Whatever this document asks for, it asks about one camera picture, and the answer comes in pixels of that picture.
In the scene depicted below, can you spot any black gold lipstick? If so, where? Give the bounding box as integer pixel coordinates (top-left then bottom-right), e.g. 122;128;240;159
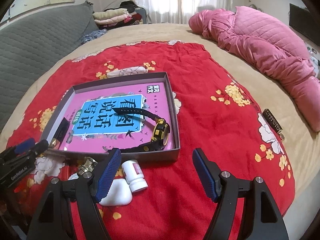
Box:
49;118;70;149

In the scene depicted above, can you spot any white earbuds case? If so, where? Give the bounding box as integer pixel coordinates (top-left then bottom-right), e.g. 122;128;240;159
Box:
99;178;133;206

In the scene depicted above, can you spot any small white pill bottle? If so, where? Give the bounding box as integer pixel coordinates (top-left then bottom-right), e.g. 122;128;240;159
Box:
121;160;148;193

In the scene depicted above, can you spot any black yellow wristwatch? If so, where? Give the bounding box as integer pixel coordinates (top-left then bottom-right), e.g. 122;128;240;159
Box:
112;107;170;153

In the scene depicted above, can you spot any white round jar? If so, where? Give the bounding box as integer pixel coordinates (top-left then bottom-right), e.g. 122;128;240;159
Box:
68;173;79;180

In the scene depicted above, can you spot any pink exercise book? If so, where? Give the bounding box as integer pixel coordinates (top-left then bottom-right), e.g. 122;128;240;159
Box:
59;82;171;153

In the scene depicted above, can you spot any beige bed sheet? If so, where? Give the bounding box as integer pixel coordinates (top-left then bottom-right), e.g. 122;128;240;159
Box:
1;23;319;198

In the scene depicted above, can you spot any grey cardboard box tray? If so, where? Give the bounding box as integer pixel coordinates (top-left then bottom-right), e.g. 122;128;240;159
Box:
41;72;180;161

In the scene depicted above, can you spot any grey quilted headboard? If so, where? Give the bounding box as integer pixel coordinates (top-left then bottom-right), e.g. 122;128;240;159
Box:
1;1;97;127

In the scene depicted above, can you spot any red floral blanket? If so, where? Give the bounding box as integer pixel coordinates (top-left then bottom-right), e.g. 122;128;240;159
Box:
7;42;295;239

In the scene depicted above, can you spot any blue patterned cloth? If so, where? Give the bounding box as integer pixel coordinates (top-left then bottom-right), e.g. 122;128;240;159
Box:
81;29;107;44

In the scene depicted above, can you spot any folded clothes pile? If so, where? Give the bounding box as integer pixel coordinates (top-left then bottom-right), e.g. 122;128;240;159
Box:
93;1;147;30

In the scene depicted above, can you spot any pink quilted duvet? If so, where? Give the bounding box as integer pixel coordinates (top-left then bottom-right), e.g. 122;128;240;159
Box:
189;6;319;132

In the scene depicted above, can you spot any black television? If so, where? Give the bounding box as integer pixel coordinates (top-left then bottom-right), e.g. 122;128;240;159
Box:
289;3;320;46

